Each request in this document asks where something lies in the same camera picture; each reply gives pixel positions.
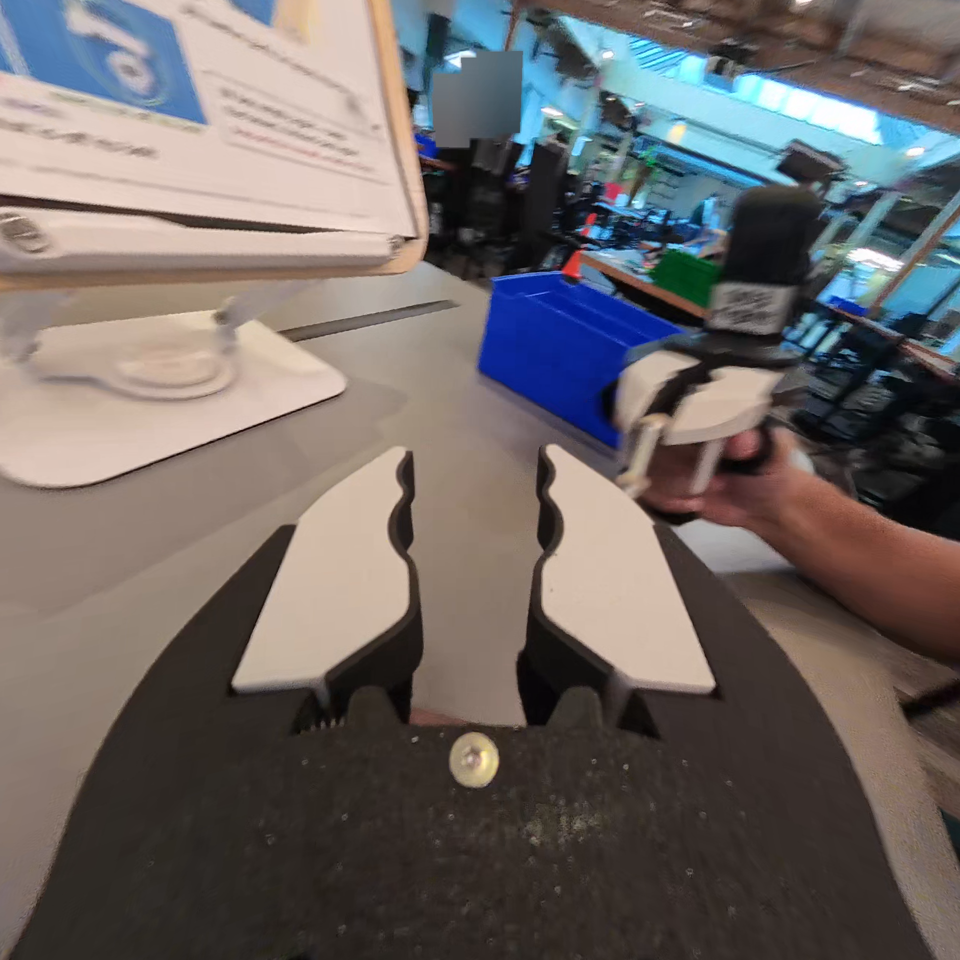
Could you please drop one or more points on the blue plastic bin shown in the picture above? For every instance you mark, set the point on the blue plastic bin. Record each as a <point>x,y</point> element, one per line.
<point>547,352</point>

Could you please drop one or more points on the person's right hand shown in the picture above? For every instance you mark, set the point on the person's right hand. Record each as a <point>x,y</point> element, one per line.
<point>757,499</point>

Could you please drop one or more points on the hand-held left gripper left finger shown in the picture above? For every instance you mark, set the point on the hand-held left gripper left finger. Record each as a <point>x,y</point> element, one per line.
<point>330,585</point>

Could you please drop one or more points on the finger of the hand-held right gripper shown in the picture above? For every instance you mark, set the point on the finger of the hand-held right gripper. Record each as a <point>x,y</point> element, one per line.
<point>649,382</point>
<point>731,401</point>

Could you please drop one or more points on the hanging black monitor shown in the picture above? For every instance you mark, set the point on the hanging black monitor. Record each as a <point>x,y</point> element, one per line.
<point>810,161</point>

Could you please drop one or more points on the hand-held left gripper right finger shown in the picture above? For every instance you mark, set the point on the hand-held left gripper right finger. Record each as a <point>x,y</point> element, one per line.
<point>615,585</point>

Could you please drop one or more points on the grey desk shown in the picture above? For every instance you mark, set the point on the grey desk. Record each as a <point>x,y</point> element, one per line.
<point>465,480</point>

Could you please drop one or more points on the wooden background table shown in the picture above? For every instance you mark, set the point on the wooden background table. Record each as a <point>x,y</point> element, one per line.
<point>862,322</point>

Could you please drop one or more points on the person's right forearm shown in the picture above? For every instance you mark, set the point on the person's right forearm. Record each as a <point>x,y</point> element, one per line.
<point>885,555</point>

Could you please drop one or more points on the wooden document stand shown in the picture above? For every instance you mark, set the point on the wooden document stand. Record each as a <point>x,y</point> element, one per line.
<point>187,375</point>

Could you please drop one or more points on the green plastic bin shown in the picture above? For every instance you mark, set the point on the green plastic bin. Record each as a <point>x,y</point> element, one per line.
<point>686,277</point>

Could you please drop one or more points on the printed instruction sheet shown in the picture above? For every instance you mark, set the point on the printed instruction sheet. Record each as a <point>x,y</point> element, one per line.
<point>247,97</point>

